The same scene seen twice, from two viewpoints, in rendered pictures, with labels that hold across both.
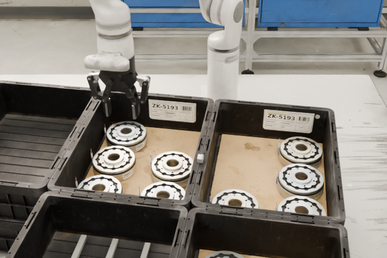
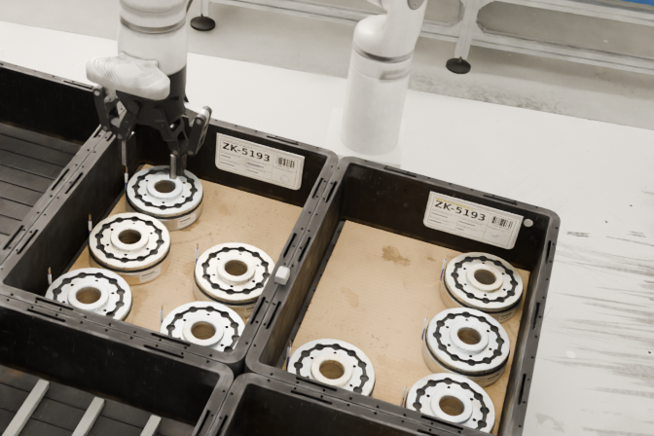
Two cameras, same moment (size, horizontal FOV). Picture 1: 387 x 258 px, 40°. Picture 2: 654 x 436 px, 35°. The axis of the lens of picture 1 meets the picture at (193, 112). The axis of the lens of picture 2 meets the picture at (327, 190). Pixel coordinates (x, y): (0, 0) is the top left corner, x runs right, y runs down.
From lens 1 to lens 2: 15 cm
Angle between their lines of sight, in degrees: 6
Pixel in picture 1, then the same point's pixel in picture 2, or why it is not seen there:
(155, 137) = (219, 205)
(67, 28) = not seen: outside the picture
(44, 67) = not seen: outside the picture
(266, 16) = not seen: outside the picture
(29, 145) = not seen: outside the picture
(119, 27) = (160, 14)
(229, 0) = not seen: outside the picture
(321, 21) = not seen: outside the picture
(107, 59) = (128, 70)
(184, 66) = (339, 30)
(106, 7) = not seen: outside the picture
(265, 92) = (458, 136)
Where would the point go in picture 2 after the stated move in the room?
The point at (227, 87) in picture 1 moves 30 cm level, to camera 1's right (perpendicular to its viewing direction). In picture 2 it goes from (378, 127) to (573, 159)
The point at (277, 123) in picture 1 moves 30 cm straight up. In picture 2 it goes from (452, 221) to (501, 27)
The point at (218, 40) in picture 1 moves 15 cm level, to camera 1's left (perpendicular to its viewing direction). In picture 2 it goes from (373, 36) to (270, 18)
